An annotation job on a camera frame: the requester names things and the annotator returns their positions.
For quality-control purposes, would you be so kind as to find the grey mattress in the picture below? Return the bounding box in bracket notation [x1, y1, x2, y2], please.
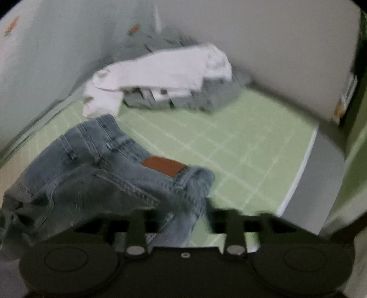
[275, 126, 346, 237]

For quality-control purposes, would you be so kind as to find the carrot print cloth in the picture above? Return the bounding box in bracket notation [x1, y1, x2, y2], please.
[0, 0, 167, 164]

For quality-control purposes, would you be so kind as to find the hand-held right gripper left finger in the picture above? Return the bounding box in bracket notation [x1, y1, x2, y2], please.
[75, 211, 150, 257]

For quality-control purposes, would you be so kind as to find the grey cloth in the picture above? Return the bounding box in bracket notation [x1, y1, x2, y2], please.
[0, 113, 216, 258]

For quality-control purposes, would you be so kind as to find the white padded panel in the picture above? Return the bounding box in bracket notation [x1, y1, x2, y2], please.
[155, 0, 362, 125]

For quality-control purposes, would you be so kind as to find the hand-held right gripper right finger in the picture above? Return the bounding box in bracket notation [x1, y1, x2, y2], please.
[206, 198, 291, 257]

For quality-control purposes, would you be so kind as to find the grey garment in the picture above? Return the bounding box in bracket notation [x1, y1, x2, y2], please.
[123, 34, 253, 114]

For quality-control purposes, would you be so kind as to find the white garment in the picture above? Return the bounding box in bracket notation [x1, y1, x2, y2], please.
[82, 43, 233, 119]

